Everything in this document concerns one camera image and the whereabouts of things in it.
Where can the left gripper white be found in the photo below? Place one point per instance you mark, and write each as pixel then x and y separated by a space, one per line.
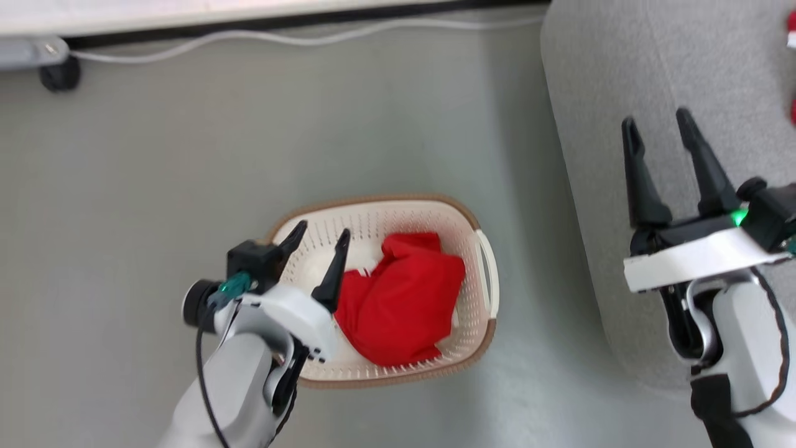
pixel 298 314

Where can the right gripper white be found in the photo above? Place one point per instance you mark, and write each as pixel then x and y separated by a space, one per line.
pixel 690 258

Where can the plain red garment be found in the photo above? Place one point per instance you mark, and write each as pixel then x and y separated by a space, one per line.
pixel 404 305

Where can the red jersey number 23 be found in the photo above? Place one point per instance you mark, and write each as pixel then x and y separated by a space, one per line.
pixel 793 25

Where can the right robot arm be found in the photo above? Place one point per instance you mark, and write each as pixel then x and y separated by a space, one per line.
pixel 746 336

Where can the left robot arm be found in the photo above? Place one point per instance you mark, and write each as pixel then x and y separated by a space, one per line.
pixel 236 386

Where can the grey fabric sofa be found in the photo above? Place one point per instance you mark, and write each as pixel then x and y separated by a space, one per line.
pixel 622 62

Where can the white perforated laundry basket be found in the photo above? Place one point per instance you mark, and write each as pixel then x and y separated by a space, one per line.
pixel 373 221

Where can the black caster wheel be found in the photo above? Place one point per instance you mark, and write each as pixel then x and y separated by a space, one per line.
pixel 59 76

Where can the grey metal partition foot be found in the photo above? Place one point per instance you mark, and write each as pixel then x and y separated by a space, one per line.
pixel 25 53

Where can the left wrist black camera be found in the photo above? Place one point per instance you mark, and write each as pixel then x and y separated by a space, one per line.
pixel 255 258

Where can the wrist black camera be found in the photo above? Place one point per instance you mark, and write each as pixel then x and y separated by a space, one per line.
pixel 255 258
pixel 771 211

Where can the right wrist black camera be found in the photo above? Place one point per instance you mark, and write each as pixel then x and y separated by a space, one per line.
pixel 771 211

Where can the white wall skirting strip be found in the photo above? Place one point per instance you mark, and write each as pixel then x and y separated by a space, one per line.
pixel 124 18

